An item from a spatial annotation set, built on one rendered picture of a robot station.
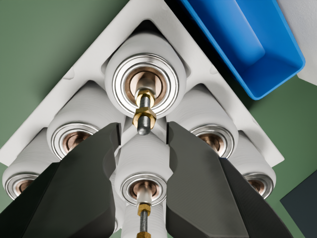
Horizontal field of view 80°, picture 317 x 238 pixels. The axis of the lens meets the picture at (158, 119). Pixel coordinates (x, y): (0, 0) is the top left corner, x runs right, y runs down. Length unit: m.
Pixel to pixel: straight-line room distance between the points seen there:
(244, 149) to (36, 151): 0.33
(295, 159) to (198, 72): 0.55
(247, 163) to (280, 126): 0.34
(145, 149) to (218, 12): 0.33
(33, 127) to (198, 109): 0.27
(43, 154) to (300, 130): 0.65
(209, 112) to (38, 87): 0.43
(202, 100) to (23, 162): 0.27
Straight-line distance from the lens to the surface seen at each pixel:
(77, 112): 0.25
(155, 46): 0.21
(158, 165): 0.29
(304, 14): 0.42
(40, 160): 0.33
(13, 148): 0.42
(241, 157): 0.34
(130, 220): 0.44
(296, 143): 0.73
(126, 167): 0.30
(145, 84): 0.19
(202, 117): 0.25
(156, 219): 0.44
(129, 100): 0.22
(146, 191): 0.30
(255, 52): 0.52
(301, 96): 0.64
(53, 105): 0.34
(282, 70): 0.46
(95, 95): 0.30
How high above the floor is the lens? 0.46
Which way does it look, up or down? 61 degrees down
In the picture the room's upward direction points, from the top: 175 degrees clockwise
